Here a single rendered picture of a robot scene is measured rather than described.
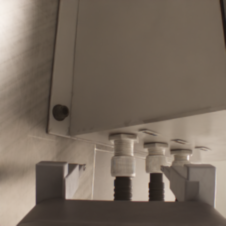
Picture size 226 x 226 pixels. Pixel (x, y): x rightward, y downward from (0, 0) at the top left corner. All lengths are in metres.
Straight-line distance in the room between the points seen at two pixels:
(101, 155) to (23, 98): 0.07
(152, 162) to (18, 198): 0.09
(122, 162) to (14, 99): 0.07
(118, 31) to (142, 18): 0.02
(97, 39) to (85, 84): 0.03
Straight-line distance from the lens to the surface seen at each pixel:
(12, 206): 0.17
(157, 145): 0.20
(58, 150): 0.19
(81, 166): 0.17
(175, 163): 0.24
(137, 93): 0.16
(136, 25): 0.18
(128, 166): 0.17
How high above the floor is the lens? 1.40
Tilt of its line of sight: 46 degrees up
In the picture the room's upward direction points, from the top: 46 degrees clockwise
